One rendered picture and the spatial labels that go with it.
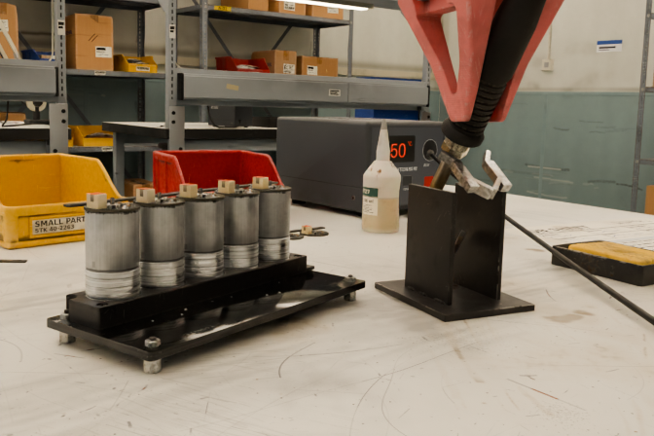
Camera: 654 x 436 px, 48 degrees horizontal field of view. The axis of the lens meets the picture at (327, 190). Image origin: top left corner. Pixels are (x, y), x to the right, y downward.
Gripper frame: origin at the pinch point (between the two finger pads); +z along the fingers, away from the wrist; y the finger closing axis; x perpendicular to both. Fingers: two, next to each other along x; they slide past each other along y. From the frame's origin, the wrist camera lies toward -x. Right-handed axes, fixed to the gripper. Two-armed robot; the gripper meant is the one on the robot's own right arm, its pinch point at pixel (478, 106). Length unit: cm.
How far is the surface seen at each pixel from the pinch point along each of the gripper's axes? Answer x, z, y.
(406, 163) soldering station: -30.3, 4.3, -14.2
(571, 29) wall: -382, -77, -374
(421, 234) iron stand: -2.6, 7.2, 1.8
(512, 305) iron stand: 1.3, 10.9, -1.6
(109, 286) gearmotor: -0.7, 8.4, 19.6
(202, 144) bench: -251, 5, -56
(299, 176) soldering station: -39.3, 6.0, -6.3
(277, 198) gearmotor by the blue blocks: -5.9, 5.2, 9.4
